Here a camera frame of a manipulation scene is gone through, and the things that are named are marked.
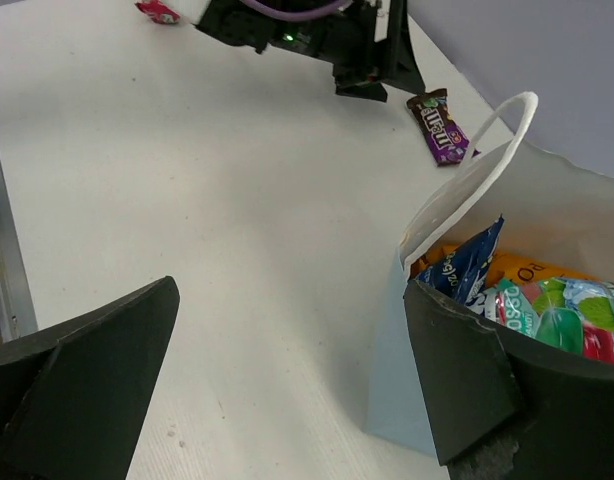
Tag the orange honey dijon chip bag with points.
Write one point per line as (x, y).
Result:
(517, 269)

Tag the brown purple M&M's pack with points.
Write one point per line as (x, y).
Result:
(444, 138)

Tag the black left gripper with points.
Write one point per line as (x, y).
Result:
(344, 39)

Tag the light blue paper bag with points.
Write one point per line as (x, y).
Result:
(558, 212)

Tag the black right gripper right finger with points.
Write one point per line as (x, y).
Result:
(504, 406)

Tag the blue kettle chip bag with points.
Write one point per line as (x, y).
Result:
(461, 273)

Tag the teal Fox's candy bag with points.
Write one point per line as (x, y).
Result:
(572, 315)

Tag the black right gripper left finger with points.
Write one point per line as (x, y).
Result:
(74, 397)

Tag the red crumpled candy wrapper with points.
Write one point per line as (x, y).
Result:
(158, 12)

